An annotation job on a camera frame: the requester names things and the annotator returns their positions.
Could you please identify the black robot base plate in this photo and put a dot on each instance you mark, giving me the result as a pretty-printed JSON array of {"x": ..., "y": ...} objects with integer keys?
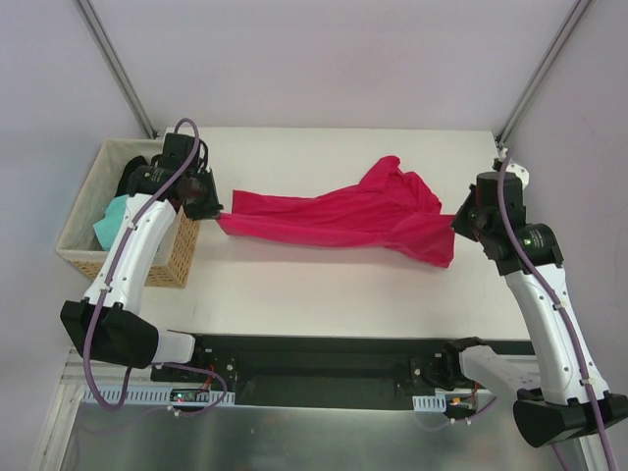
[{"x": 347, "y": 373}]

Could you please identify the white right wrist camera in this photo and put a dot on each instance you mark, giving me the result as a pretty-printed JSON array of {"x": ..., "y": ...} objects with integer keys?
[{"x": 514, "y": 168}]

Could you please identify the right white cable duct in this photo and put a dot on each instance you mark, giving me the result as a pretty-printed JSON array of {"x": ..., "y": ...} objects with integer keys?
[{"x": 429, "y": 403}]

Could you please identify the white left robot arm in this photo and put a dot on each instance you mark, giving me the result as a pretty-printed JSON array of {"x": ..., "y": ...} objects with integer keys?
[{"x": 106, "y": 325}]

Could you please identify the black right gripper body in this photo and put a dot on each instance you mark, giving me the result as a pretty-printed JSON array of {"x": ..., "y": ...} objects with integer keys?
[{"x": 464, "y": 219}]

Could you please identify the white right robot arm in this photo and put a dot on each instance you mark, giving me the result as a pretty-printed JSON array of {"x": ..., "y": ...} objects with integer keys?
[{"x": 570, "y": 399}]

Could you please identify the left white cable duct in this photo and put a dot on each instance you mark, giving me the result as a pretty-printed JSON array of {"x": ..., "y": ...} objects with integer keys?
[{"x": 139, "y": 395}]

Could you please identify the white cable duct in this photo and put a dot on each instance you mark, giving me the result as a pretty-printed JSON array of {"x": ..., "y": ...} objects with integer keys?
[
  {"x": 429, "y": 403},
  {"x": 139, "y": 395}
]

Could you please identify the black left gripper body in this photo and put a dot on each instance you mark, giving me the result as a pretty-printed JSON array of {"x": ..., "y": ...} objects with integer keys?
[{"x": 206, "y": 197}]

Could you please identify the wicker laundry basket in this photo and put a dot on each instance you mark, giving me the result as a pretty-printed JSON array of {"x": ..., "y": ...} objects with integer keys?
[{"x": 78, "y": 244}]

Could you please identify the black t shirt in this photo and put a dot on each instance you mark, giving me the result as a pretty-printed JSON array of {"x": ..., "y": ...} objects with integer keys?
[{"x": 129, "y": 168}]

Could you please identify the teal t shirt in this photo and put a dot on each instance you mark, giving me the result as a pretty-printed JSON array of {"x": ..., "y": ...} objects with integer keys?
[{"x": 106, "y": 229}]

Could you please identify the pink t shirt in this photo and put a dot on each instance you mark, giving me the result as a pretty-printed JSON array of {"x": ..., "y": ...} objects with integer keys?
[{"x": 388, "y": 208}]

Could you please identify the right aluminium frame post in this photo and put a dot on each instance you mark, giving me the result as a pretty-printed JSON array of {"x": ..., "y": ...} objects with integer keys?
[{"x": 575, "y": 15}]

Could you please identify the aluminium frame post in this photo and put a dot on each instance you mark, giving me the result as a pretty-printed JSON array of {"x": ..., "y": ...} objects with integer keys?
[
  {"x": 575, "y": 15},
  {"x": 115, "y": 66}
]

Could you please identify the left aluminium frame post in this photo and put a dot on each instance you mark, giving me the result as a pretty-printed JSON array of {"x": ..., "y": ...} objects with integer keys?
[{"x": 115, "y": 66}]

